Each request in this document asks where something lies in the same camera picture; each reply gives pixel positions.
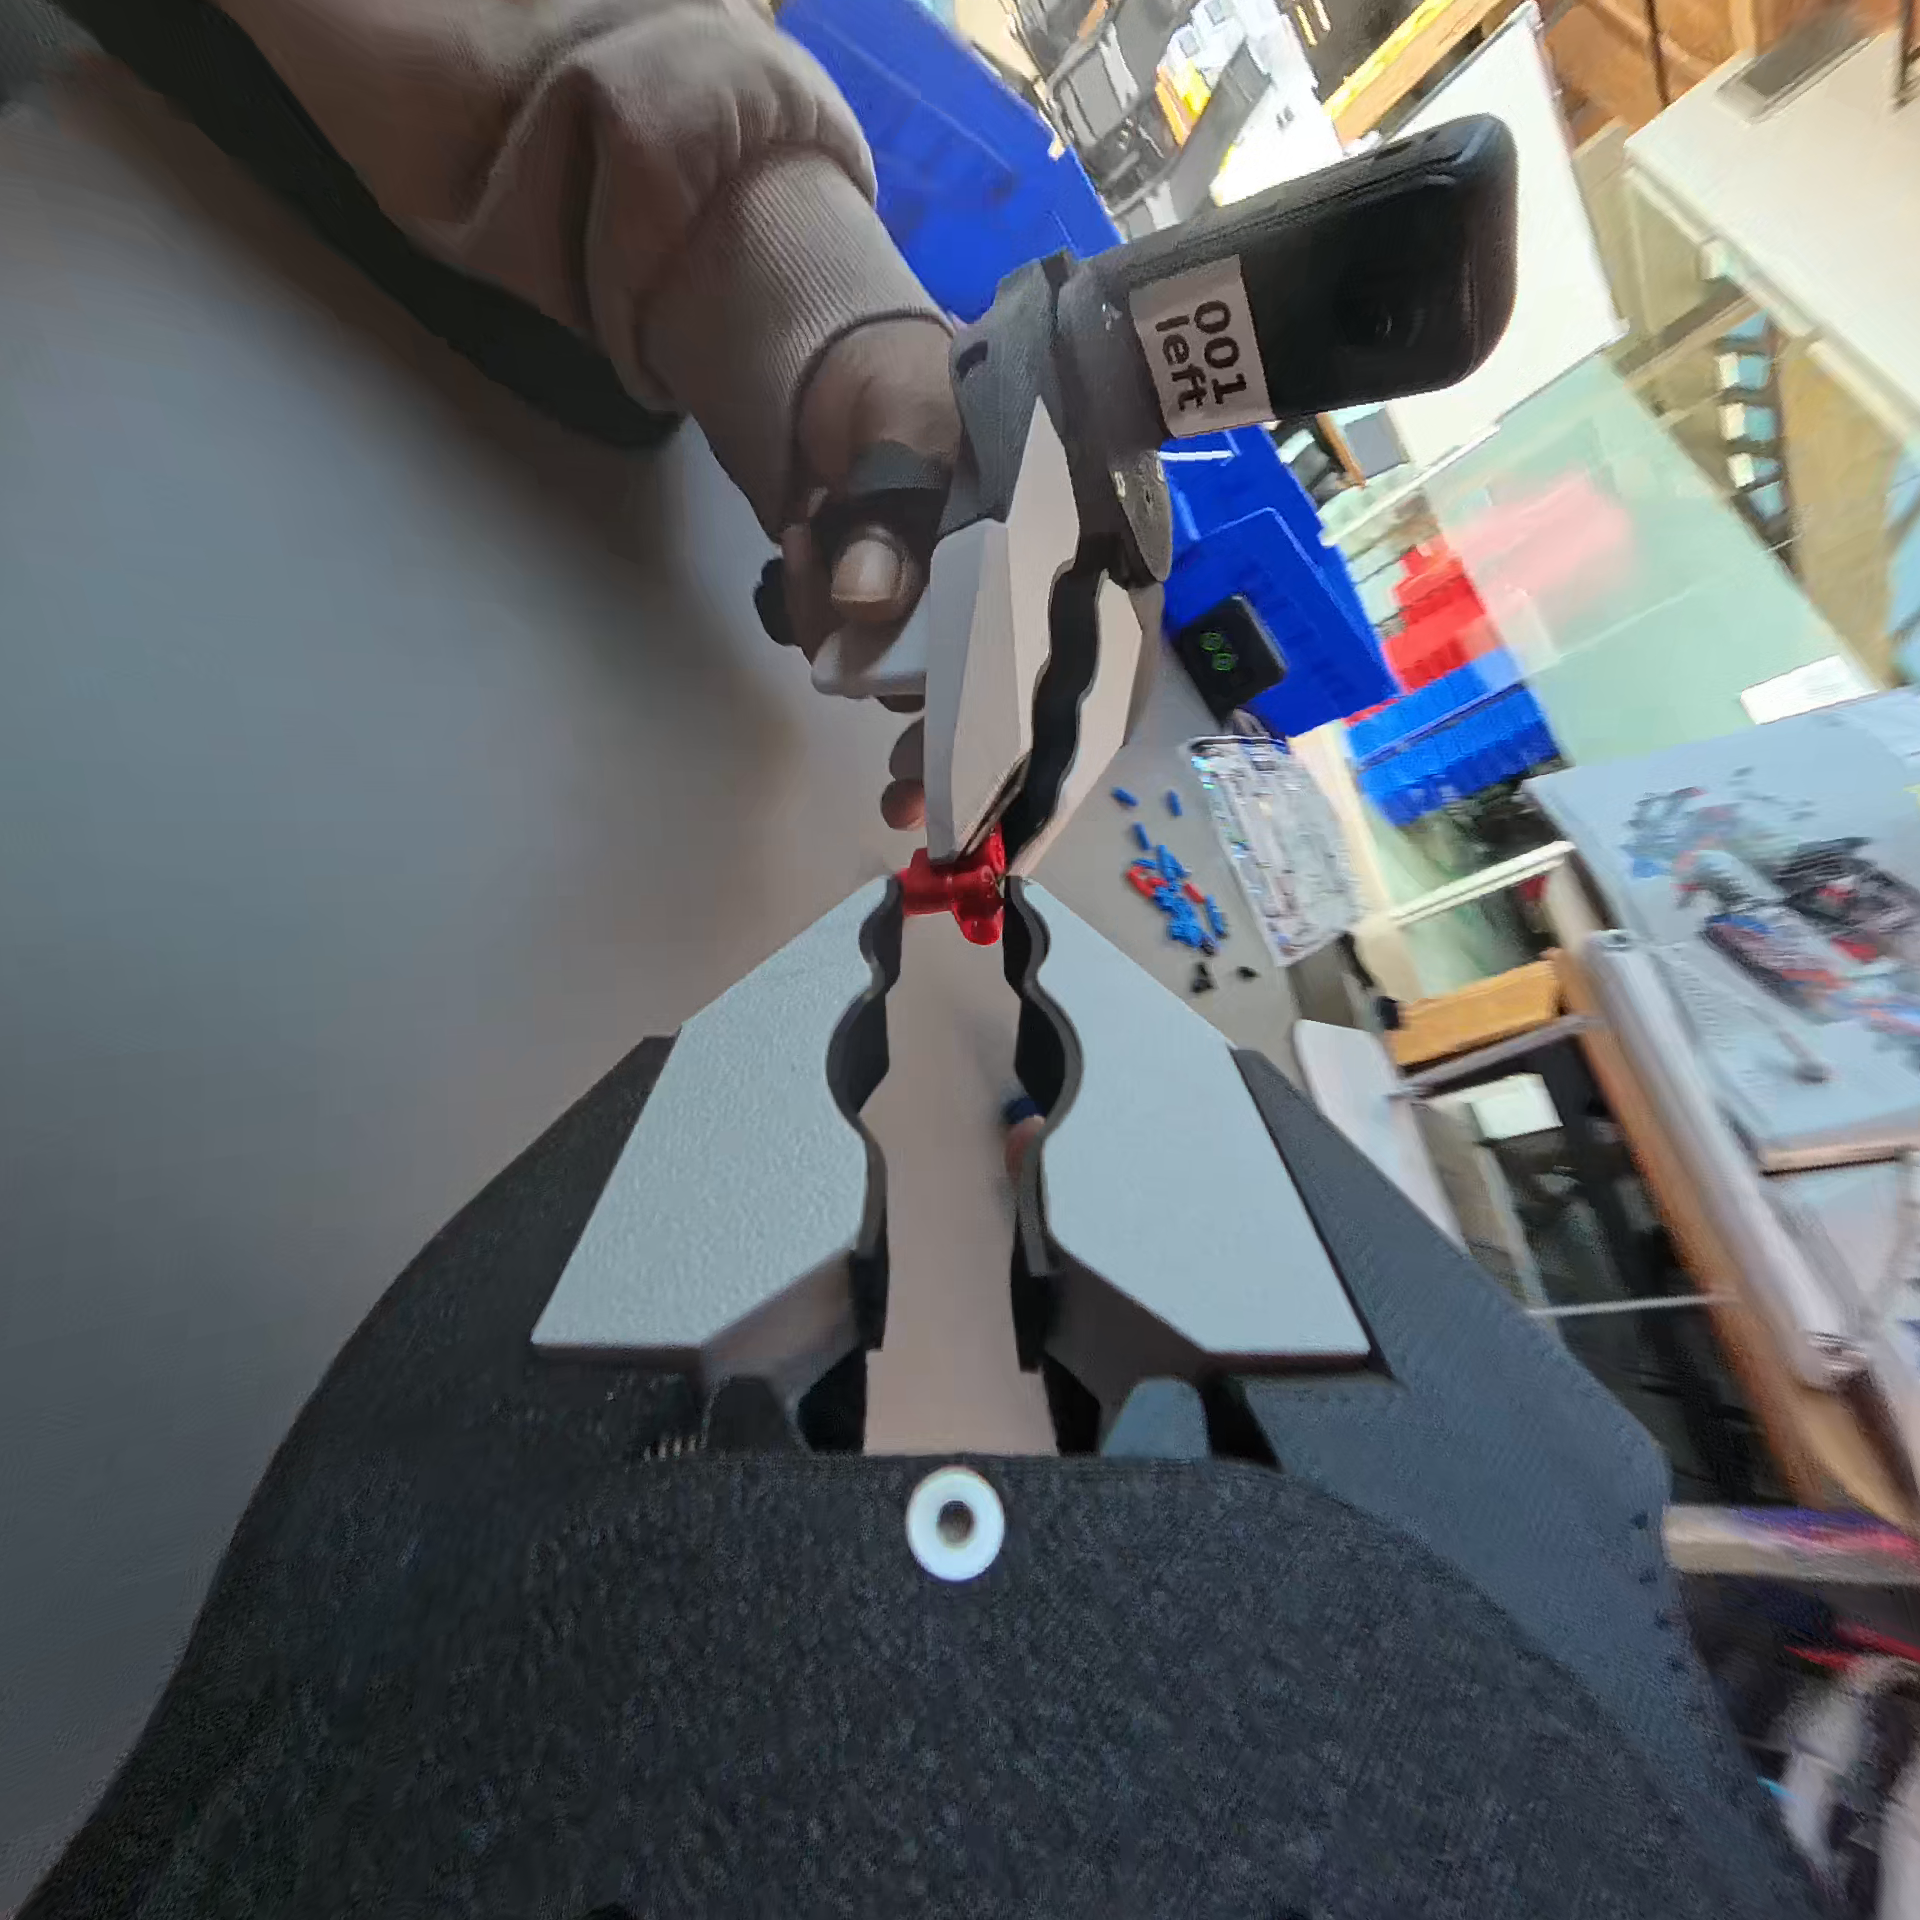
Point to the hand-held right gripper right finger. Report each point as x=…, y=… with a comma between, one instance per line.
x=1185, y=1200

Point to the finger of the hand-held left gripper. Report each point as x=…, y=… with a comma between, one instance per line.
x=1122, y=675
x=990, y=661

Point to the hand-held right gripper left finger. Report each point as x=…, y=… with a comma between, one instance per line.
x=704, y=1200

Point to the red long brick connector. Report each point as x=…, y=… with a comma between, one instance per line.
x=933, y=888

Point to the person's left forearm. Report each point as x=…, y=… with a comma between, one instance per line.
x=629, y=148

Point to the grey desk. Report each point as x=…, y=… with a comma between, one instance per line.
x=375, y=826

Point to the person's left hand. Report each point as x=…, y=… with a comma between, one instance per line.
x=870, y=388

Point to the black box with green lights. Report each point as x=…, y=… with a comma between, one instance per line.
x=1230, y=656

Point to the pile of small brick pins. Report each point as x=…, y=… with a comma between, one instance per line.
x=1178, y=892

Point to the holographic sticker sheet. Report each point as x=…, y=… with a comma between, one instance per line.
x=1277, y=856

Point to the blue labelled storage bin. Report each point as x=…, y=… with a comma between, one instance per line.
x=932, y=134

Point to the instruction booklet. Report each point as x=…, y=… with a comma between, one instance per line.
x=1724, y=868

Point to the wall of red blue bins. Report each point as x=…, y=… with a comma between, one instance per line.
x=1455, y=733

